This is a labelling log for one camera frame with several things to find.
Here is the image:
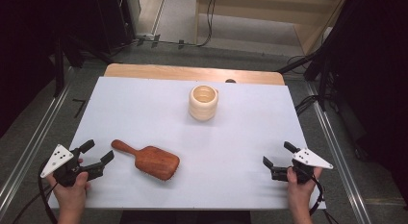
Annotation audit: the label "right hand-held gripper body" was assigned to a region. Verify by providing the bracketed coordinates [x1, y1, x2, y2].
[270, 147, 334, 185]

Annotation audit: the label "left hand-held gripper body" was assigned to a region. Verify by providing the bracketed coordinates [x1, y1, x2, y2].
[39, 143, 105, 188]

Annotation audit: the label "wooden hairbrush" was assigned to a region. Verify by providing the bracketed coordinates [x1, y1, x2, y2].
[111, 138, 181, 183]

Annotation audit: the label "pale wooden cup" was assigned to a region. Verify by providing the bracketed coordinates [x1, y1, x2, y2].
[188, 84, 220, 123]

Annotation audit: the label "person's right hand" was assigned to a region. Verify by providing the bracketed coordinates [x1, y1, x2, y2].
[286, 165, 323, 213]

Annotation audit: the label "person's left hand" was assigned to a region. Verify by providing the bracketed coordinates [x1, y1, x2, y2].
[45, 158, 91, 216]

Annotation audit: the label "white board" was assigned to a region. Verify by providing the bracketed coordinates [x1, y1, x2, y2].
[47, 76, 327, 211]

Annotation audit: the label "black metal stand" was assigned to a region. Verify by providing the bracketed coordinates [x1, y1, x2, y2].
[51, 28, 114, 99]
[276, 40, 335, 113]

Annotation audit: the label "person's dark clothing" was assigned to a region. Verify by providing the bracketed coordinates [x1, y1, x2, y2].
[118, 210, 252, 224]

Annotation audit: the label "wooden table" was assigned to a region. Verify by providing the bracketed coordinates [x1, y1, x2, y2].
[103, 62, 286, 87]

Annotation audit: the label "pale wooden shelf unit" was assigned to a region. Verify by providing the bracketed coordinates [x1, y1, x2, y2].
[193, 0, 350, 56]

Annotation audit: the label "black cabinet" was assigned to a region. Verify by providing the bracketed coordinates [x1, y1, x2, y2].
[90, 0, 138, 56]

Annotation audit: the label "metal floor rail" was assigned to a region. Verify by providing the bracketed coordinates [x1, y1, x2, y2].
[0, 65, 76, 213]
[303, 80, 373, 224]

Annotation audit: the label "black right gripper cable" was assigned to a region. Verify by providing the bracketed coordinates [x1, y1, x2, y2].
[307, 167, 340, 224]

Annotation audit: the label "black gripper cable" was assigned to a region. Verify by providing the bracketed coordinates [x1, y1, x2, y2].
[307, 167, 340, 224]
[12, 160, 60, 224]

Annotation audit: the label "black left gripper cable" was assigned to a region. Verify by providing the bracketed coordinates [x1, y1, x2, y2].
[12, 160, 60, 224]

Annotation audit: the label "black floor cables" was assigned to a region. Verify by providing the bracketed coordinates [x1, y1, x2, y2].
[293, 94, 320, 117]

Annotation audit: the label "hanging black cable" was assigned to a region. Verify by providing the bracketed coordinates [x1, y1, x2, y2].
[179, 0, 217, 49]

